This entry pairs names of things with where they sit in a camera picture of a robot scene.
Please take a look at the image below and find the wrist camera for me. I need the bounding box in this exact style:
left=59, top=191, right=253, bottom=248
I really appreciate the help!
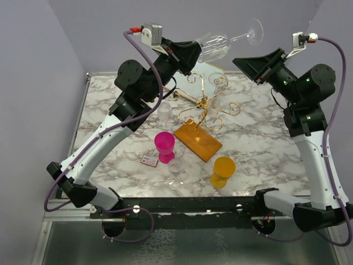
left=286, top=32, right=318, bottom=59
left=130, top=23, right=164, bottom=53

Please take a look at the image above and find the small clear stemmed glass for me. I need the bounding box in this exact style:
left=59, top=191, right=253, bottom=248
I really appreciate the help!
left=168, top=158, right=184, bottom=189

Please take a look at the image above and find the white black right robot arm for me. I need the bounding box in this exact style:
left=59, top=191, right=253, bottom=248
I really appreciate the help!
left=232, top=48, right=352, bottom=232

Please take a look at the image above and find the pink plastic goblet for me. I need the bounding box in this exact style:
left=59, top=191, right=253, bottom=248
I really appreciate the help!
left=154, top=131, right=175, bottom=164

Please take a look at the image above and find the wooden rack base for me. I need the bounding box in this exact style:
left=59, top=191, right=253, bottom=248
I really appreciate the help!
left=174, top=119, right=222, bottom=162

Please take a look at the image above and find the clear round wine glass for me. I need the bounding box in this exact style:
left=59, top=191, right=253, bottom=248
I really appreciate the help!
left=196, top=18, right=264, bottom=63

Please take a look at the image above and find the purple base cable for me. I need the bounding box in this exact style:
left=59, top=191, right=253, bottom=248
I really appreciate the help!
left=252, top=215, right=307, bottom=242
left=101, top=206, right=155, bottom=243

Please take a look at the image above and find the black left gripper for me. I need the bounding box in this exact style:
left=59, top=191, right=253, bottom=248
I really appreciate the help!
left=143, top=36, right=205, bottom=103

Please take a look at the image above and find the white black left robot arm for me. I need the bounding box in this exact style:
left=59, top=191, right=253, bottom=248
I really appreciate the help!
left=46, top=38, right=202, bottom=218

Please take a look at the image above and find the black mounting rail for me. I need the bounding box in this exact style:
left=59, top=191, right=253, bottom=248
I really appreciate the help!
left=90, top=196, right=283, bottom=230

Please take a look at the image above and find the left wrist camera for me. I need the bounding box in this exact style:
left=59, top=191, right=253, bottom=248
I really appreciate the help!
left=130, top=23, right=164, bottom=53

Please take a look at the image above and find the yellow plastic goblet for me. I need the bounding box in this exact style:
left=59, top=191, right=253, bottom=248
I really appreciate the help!
left=210, top=156, right=236, bottom=189

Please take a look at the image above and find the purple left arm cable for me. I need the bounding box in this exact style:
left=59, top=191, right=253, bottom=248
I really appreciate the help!
left=43, top=30, right=165, bottom=213

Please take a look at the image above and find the gold wire wine glass rack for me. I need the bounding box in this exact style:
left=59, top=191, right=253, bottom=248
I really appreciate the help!
left=169, top=73, right=241, bottom=131

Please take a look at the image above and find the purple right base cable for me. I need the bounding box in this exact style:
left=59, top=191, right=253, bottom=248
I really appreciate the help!
left=252, top=215, right=307, bottom=242

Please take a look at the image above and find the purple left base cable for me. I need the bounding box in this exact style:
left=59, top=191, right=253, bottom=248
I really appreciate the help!
left=101, top=206, right=155, bottom=243

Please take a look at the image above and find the gold framed whiteboard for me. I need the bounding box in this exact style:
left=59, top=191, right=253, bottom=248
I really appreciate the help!
left=173, top=63, right=227, bottom=103

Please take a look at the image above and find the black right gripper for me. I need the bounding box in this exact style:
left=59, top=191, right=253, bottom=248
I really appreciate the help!
left=233, top=47, right=304, bottom=105

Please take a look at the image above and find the hanging clear glass on rack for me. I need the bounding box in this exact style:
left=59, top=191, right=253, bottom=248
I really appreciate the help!
left=208, top=72, right=228, bottom=96

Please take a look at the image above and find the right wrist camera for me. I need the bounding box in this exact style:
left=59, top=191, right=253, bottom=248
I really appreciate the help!
left=286, top=32, right=318, bottom=59

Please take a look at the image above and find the small red white box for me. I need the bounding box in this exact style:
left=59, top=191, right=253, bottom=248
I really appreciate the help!
left=141, top=155, right=158, bottom=167

